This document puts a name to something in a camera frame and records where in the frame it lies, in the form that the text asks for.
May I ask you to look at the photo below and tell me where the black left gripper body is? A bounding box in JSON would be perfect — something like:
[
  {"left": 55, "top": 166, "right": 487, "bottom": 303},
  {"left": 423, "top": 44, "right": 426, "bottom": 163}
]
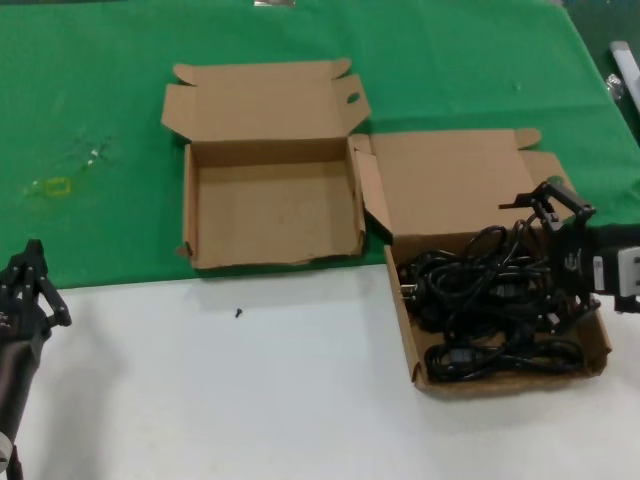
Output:
[{"left": 0, "top": 294, "right": 54, "bottom": 349}]

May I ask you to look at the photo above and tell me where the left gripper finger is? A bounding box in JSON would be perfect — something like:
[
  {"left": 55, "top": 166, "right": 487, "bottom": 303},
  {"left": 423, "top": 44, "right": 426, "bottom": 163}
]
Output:
[
  {"left": 29, "top": 239, "right": 73, "bottom": 330},
  {"left": 0, "top": 239, "right": 37, "bottom": 302}
]

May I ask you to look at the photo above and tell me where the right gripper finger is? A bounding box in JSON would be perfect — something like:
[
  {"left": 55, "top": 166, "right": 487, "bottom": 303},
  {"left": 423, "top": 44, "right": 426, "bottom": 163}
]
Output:
[
  {"left": 498, "top": 177, "right": 598, "bottom": 234},
  {"left": 547, "top": 294, "right": 602, "bottom": 337}
]

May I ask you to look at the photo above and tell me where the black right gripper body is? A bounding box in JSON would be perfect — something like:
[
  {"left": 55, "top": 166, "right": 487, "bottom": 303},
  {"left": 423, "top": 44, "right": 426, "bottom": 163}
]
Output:
[{"left": 548, "top": 224, "right": 640, "bottom": 304}]

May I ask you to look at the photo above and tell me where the open cardboard box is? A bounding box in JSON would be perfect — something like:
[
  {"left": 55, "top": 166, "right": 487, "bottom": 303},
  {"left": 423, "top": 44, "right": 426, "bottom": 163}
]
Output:
[{"left": 348, "top": 128, "right": 614, "bottom": 401}]

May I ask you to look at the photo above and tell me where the cardboard box with torn edge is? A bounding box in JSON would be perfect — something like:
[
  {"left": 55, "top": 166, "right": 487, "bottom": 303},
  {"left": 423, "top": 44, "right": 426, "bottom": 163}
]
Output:
[{"left": 160, "top": 58, "right": 371, "bottom": 272}]

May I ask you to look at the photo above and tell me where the small clear plastic scrap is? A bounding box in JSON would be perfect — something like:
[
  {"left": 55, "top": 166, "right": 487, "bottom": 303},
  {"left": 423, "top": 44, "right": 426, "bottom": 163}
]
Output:
[{"left": 81, "top": 138, "right": 115, "bottom": 170}]

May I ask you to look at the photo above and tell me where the white bar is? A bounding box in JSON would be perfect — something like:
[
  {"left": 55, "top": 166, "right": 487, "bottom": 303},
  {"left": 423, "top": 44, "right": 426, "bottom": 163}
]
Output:
[{"left": 608, "top": 40, "right": 640, "bottom": 109}]

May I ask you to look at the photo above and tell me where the green tablecloth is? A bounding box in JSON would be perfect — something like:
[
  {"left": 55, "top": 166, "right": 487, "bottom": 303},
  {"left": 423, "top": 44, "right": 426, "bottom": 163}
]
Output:
[{"left": 0, "top": 0, "right": 640, "bottom": 295}]

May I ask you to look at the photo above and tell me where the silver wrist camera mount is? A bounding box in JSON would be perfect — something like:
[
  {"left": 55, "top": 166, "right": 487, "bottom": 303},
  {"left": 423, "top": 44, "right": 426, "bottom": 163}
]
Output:
[{"left": 592, "top": 247, "right": 640, "bottom": 315}]

